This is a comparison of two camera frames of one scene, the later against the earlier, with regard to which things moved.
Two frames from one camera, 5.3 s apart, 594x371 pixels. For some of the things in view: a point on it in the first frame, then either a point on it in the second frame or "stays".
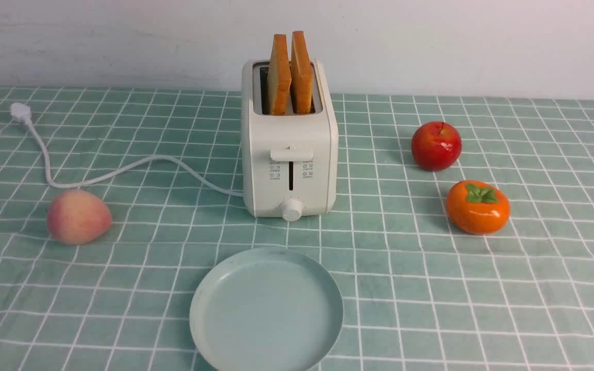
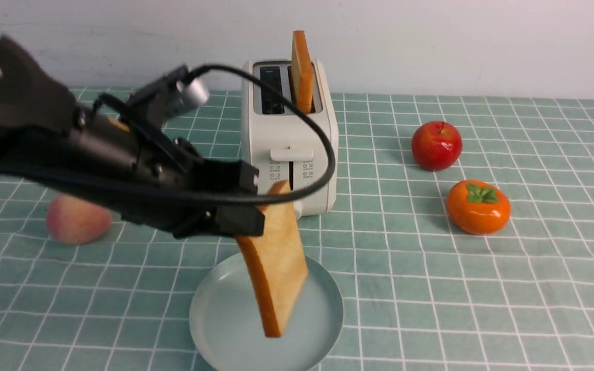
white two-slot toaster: (290, 134) stays
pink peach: (77, 217) stays
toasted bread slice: (279, 78) to (275, 261)
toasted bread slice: (301, 75) stays
